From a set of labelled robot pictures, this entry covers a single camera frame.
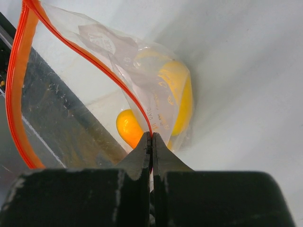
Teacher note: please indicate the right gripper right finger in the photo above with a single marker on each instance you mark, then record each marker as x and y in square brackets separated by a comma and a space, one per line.
[184, 197]

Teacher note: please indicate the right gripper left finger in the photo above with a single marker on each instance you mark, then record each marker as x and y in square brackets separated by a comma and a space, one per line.
[118, 196]

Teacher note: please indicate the clear zip top bag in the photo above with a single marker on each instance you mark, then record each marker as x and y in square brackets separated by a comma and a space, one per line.
[68, 79]

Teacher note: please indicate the orange yellow toy mango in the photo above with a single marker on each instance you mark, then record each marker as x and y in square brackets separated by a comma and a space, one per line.
[129, 128]

